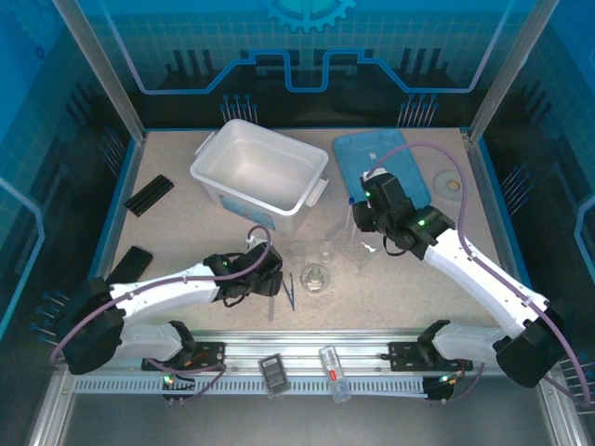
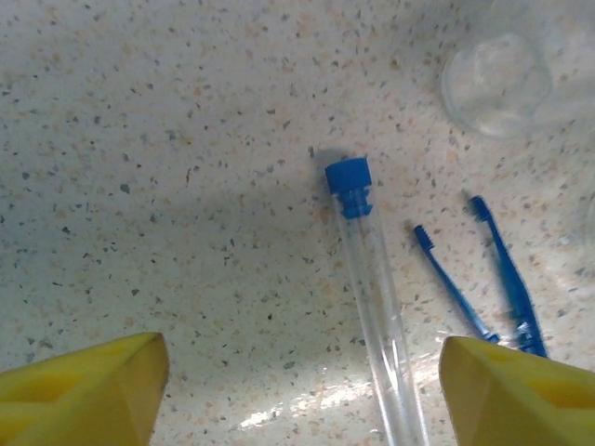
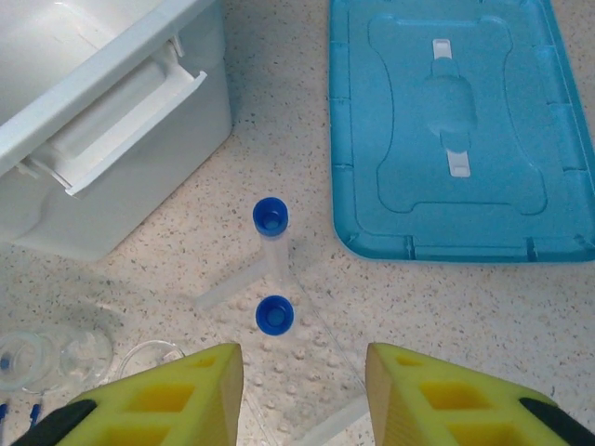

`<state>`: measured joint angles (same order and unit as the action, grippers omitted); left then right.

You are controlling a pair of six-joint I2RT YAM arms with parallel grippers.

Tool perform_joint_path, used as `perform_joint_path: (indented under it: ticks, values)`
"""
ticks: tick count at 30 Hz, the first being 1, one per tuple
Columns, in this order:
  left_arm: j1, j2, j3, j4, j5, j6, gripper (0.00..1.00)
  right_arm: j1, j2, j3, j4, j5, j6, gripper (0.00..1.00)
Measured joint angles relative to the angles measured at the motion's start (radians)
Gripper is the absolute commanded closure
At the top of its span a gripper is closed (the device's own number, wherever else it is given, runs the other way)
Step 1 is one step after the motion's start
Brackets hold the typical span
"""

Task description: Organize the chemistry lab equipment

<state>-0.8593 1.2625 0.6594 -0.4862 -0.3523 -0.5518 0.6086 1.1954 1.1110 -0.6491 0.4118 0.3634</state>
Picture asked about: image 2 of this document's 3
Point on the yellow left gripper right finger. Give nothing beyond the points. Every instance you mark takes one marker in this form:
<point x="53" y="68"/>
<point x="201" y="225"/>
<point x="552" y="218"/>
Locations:
<point x="520" y="399"/>

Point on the blue plastic tweezers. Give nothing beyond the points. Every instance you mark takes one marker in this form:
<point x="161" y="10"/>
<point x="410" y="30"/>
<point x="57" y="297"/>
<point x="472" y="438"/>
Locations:
<point x="511" y="288"/>

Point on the clear petri dish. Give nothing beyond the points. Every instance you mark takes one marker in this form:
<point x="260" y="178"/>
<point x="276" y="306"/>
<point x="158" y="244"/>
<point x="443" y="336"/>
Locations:
<point x="497" y="83"/>

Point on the clear test tube blue cap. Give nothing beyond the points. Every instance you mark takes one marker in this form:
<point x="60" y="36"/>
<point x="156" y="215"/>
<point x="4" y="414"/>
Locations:
<point x="372" y="288"/>

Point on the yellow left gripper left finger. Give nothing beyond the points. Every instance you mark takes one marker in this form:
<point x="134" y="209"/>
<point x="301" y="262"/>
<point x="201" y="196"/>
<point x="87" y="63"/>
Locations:
<point x="79" y="395"/>

